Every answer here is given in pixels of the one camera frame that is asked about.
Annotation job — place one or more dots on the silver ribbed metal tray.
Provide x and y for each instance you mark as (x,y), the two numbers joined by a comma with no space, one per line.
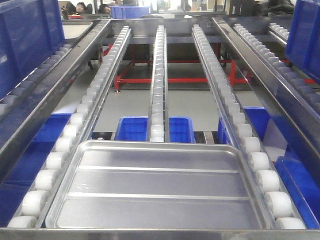
(140,185)

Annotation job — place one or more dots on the grey tray far left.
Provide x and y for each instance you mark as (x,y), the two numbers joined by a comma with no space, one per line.
(74,30)

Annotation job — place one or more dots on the centre white roller track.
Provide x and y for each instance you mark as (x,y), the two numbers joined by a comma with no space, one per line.
(156,116)

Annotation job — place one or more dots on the white roller track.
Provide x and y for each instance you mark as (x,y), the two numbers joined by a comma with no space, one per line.
(274,201)
(156,116)
(32,202)

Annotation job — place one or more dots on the blue bin below centre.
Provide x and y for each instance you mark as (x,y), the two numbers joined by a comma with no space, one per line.
(134,128)

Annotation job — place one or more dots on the blue bin in background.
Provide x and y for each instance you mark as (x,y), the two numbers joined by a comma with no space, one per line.
(129,12)

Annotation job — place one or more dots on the person in background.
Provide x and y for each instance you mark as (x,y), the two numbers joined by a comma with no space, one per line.
(80,8)

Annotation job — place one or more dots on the far left roller track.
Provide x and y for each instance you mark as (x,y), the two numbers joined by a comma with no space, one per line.
(16,95)

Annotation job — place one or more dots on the left white roller track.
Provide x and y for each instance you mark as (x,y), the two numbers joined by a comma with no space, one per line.
(32,202)

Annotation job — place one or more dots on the blue bin lower right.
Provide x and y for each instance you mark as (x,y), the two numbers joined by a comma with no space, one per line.
(295,177)

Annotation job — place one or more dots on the right white roller track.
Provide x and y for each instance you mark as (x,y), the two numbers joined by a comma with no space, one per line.
(274,201)

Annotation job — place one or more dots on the far right roller track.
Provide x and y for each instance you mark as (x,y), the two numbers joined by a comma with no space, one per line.
(299,84)

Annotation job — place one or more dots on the blue bin upper left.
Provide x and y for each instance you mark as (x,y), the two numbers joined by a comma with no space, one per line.
(30,32)

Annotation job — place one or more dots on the blue bin upper right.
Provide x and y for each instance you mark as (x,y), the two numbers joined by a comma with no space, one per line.
(303,44)

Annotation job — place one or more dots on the blue bin lower left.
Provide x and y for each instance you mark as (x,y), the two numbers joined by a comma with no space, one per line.
(21,177)

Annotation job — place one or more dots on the red metal cart frame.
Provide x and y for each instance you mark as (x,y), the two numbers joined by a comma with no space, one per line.
(183,67)

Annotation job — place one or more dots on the steel right divider rail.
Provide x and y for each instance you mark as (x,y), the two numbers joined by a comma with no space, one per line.
(294,117)

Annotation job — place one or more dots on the steel divider rail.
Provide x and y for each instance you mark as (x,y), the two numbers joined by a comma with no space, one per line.
(22,123)
(294,117)

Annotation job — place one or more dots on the steel left divider rail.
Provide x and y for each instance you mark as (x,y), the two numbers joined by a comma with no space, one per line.
(22,123)

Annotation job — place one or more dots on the steel front shelf rail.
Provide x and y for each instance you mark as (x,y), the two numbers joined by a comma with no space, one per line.
(108,234)

